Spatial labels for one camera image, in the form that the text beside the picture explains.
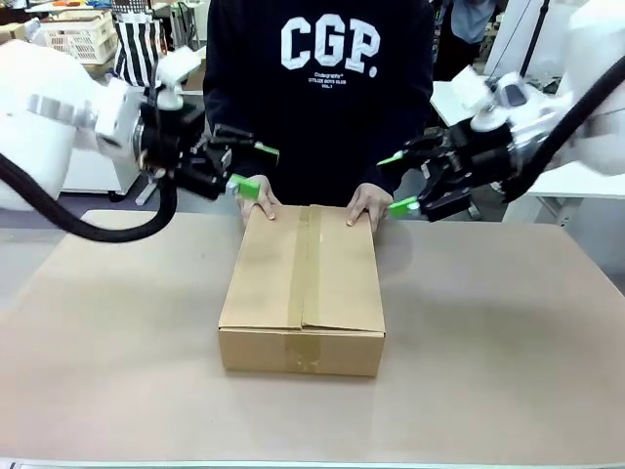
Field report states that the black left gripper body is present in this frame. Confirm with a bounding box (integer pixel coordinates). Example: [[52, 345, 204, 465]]
[[138, 104, 233, 190]]

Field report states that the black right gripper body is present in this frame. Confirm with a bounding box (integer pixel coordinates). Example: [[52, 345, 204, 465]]
[[418, 120, 515, 197]]

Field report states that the brown cardboard packing box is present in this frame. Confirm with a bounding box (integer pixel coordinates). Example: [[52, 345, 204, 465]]
[[217, 203, 388, 379]]

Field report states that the small brown cardboard box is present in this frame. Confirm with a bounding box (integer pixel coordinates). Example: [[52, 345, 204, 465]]
[[181, 61, 207, 94]]

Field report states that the person's right hand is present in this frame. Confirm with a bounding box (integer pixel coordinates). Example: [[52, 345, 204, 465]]
[[240, 175, 283, 229]]

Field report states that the person's left hand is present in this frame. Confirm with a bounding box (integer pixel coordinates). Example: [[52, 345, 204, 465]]
[[346, 184, 395, 234]]

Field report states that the person in navy sweater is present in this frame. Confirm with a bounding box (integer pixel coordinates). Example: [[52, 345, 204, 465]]
[[201, 0, 437, 209]]

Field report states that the white low cabinet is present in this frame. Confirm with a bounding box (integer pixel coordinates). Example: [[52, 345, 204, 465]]
[[62, 145, 144, 197]]

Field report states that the brown packing tape strip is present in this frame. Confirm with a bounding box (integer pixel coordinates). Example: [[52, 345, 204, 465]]
[[284, 204, 327, 373]]

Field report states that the black white striped bag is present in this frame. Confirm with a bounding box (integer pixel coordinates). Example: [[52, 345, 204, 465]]
[[111, 0, 163, 88]]

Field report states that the white leaning panel board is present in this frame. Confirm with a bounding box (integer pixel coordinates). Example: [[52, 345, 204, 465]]
[[486, 0, 573, 80]]

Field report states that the black tripod stand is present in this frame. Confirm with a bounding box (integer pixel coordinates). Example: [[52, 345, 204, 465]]
[[518, 0, 552, 80]]

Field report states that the bystander in blue-grey shirt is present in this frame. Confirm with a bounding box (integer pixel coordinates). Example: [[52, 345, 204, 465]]
[[433, 0, 500, 83]]

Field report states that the cream plastic crate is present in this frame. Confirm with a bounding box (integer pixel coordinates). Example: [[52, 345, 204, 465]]
[[27, 8, 119, 65]]

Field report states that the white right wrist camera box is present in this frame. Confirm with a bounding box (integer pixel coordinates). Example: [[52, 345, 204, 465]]
[[449, 64, 491, 112]]

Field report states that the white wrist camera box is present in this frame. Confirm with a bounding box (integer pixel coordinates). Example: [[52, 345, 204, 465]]
[[449, 64, 491, 112], [155, 45, 207, 111]]

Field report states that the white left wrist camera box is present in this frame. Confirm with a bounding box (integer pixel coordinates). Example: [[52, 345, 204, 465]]
[[155, 45, 207, 111]]

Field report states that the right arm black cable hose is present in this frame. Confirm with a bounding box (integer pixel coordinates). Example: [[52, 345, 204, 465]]
[[501, 57, 625, 205]]

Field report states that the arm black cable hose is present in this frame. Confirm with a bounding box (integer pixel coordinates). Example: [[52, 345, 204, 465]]
[[0, 150, 178, 244], [501, 57, 625, 205]]

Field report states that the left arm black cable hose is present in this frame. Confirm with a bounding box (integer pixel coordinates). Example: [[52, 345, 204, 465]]
[[0, 150, 178, 244]]

